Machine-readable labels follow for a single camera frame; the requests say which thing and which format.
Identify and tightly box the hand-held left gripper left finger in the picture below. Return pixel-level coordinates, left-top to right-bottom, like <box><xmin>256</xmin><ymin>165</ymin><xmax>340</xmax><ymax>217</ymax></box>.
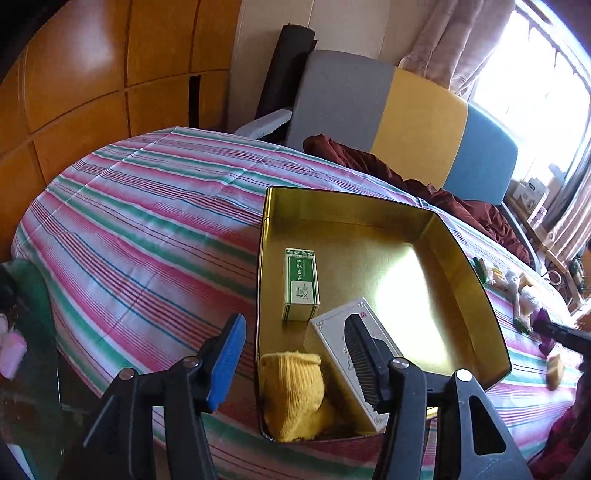
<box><xmin>83</xmin><ymin>314</ymin><xmax>247</xmax><ymax>480</ymax></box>

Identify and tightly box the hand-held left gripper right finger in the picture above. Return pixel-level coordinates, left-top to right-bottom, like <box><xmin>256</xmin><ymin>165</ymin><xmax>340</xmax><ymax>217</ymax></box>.
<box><xmin>344</xmin><ymin>314</ymin><xmax>529</xmax><ymax>480</ymax></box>

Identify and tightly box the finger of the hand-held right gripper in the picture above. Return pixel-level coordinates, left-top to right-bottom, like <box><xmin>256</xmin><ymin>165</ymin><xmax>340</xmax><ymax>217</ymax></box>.
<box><xmin>536</xmin><ymin>320</ymin><xmax>591</xmax><ymax>356</ymax></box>

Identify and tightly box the purple plastic piece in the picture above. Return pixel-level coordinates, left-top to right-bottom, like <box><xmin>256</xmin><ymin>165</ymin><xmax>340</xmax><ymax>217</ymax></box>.
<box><xmin>533</xmin><ymin>308</ymin><xmax>561</xmax><ymax>356</ymax></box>

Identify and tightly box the clear plastic ball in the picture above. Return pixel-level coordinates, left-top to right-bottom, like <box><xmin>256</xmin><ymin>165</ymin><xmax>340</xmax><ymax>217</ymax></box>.
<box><xmin>521</xmin><ymin>288</ymin><xmax>542</xmax><ymax>317</ymax></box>

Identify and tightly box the gold metal tin box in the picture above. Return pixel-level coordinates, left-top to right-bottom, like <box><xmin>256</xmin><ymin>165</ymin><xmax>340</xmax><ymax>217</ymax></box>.
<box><xmin>254</xmin><ymin>186</ymin><xmax>512</xmax><ymax>444</ymax></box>

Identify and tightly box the white flat cardboard box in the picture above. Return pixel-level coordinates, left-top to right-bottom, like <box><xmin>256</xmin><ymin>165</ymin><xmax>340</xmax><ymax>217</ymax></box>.
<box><xmin>308</xmin><ymin>298</ymin><xmax>404</xmax><ymax>435</ymax></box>

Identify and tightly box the yellow knitted sock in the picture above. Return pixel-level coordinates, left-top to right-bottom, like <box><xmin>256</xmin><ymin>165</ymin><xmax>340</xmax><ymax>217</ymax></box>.
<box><xmin>259</xmin><ymin>352</ymin><xmax>338</xmax><ymax>441</ymax></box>

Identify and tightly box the wooden side table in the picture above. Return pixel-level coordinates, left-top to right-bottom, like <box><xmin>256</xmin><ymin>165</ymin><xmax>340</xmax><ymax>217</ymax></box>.
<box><xmin>503</xmin><ymin>194</ymin><xmax>583</xmax><ymax>305</ymax></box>

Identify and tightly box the green and white carton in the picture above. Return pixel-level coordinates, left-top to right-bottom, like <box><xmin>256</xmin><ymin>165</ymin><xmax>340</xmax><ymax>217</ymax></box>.
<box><xmin>281</xmin><ymin>248</ymin><xmax>320</xmax><ymax>322</ymax></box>

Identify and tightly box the beige floral curtain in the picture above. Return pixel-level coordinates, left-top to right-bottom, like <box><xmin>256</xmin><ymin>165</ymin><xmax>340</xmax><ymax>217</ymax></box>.
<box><xmin>545</xmin><ymin>171</ymin><xmax>591</xmax><ymax>264</ymax></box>
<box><xmin>399</xmin><ymin>0</ymin><xmax>515</xmax><ymax>95</ymax></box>

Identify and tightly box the white appliance carton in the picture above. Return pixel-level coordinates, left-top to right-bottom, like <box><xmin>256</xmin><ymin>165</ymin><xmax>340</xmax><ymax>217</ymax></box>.
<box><xmin>512</xmin><ymin>178</ymin><xmax>550</xmax><ymax>215</ymax></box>

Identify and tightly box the striped bed sheet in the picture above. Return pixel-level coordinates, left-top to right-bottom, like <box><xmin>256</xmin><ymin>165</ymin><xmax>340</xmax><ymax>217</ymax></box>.
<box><xmin>11</xmin><ymin>127</ymin><xmax>583</xmax><ymax>480</ymax></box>

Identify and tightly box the green cloth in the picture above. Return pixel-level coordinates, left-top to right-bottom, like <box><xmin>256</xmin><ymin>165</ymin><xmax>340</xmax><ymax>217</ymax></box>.
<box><xmin>0</xmin><ymin>258</ymin><xmax>61</xmax><ymax>462</ymax></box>

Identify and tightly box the maroon blanket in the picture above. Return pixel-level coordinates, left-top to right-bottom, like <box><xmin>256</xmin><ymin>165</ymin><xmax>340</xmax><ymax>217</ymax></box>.
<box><xmin>302</xmin><ymin>134</ymin><xmax>532</xmax><ymax>261</ymax></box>

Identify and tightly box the pink soft item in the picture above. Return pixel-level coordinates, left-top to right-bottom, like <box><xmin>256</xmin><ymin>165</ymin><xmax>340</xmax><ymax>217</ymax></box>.
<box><xmin>0</xmin><ymin>314</ymin><xmax>28</xmax><ymax>379</ymax></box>

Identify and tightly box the grey yellow blue sofa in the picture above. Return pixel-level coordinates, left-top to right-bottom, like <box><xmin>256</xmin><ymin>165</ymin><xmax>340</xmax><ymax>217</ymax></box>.
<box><xmin>233</xmin><ymin>50</ymin><xmax>546</xmax><ymax>273</ymax></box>

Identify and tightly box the window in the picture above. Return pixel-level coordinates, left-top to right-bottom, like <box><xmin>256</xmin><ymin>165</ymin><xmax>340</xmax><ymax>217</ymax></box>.
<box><xmin>466</xmin><ymin>0</ymin><xmax>591</xmax><ymax>185</ymax></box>

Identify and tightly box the black rolled mat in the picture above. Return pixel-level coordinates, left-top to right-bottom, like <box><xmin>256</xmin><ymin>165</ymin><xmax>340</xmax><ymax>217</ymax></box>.
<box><xmin>256</xmin><ymin>24</ymin><xmax>318</xmax><ymax>125</ymax></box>

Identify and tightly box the wooden wardrobe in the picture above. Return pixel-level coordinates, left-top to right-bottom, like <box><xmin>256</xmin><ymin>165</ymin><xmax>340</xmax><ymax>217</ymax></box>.
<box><xmin>0</xmin><ymin>0</ymin><xmax>243</xmax><ymax>264</ymax></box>

